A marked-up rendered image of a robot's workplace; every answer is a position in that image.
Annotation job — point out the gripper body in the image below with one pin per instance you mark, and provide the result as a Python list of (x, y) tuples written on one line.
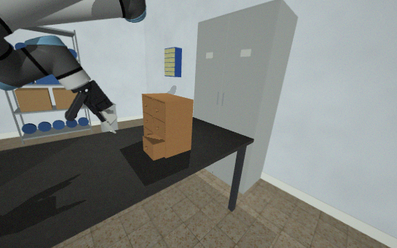
[(95, 96)]

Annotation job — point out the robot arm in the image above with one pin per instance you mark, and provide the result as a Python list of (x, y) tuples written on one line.
[(48, 55)]

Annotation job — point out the brown wooden drawer front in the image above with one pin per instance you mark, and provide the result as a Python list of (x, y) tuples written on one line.
[(147, 131), (147, 101), (154, 146), (159, 109), (159, 127), (148, 120)]

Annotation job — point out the tan wooden chest of drawers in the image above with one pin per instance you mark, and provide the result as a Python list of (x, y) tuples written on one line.
[(178, 122)]

